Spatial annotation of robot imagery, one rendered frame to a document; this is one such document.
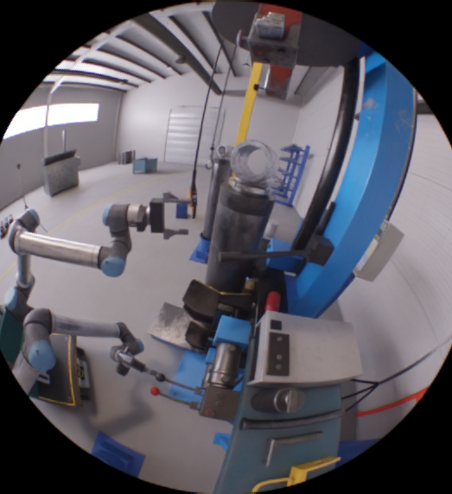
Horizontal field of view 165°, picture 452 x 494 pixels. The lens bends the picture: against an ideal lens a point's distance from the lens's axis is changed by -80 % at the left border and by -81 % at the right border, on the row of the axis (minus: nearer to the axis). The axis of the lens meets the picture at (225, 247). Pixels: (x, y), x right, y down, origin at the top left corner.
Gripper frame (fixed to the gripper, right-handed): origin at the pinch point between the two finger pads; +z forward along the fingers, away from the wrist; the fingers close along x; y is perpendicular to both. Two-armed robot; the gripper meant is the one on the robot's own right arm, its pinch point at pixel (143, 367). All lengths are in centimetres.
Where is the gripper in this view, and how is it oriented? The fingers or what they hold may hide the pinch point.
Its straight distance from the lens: 75.2
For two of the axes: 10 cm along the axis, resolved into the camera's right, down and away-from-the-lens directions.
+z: 8.6, -3.1, -4.2
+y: 2.0, -5.4, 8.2
